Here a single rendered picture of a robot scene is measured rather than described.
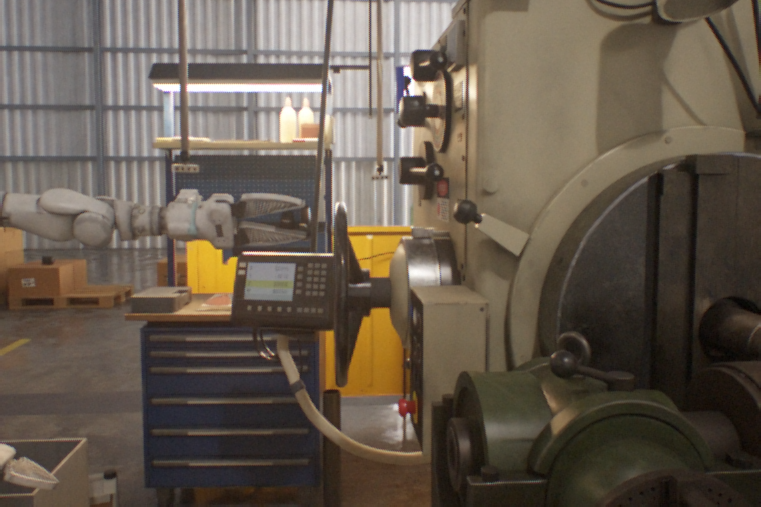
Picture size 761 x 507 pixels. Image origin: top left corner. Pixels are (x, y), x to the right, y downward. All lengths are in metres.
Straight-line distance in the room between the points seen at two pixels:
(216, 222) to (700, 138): 0.85
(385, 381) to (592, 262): 3.12
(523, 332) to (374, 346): 2.93
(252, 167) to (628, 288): 2.42
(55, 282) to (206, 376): 5.59
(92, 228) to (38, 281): 7.19
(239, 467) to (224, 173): 1.41
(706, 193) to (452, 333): 0.45
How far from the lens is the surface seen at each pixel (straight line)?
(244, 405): 2.86
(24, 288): 8.46
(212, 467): 3.00
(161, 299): 2.83
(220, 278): 3.89
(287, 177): 3.14
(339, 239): 1.10
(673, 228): 1.03
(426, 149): 1.44
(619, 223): 1.01
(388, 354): 3.97
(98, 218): 1.18
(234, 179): 3.19
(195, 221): 1.15
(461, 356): 0.97
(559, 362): 0.68
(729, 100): 1.23
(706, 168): 1.04
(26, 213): 1.23
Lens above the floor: 1.52
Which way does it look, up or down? 4 degrees down
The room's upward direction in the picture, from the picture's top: straight up
